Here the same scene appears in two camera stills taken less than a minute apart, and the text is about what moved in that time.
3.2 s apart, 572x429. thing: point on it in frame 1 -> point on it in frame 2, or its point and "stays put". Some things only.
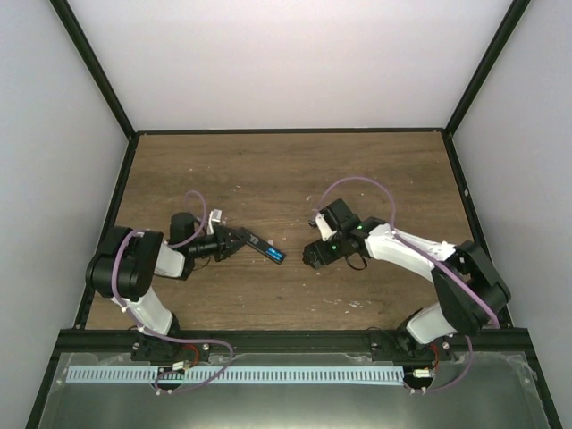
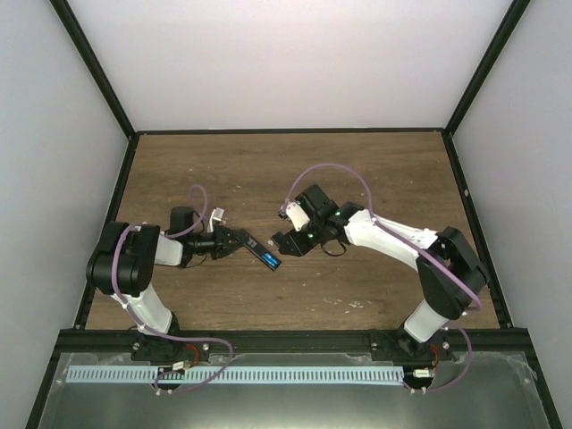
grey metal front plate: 473,390 stays put
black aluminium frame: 112,341 stays put
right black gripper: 325,258 -> 298,248
